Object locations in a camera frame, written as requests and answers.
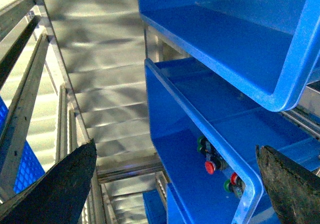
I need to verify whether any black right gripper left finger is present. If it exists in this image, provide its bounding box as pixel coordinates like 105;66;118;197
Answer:
0;139;97;223

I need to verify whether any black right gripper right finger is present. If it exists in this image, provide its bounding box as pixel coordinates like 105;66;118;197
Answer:
255;145;320;223

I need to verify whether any red mushroom push button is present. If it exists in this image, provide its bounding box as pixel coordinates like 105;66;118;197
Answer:
204;157;229;175

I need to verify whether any blue source bin with buttons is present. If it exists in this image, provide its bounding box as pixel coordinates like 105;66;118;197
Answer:
145;58;320;223

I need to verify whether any lower blue bin far left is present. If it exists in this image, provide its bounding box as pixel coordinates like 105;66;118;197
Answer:
0;98;45;193

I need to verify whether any green push button front left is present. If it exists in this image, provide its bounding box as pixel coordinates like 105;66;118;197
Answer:
223;179;243;199

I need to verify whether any green push button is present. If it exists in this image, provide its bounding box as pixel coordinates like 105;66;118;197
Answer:
197;144;216;159
197;135;210;146
223;179;243;199

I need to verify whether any red flat push button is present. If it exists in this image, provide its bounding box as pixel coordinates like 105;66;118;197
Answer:
230;172;245;187

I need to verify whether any green push button back left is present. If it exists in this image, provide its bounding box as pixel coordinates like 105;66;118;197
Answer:
197;135;210;146

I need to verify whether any blue empty target bin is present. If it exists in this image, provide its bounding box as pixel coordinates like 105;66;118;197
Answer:
138;0;320;112

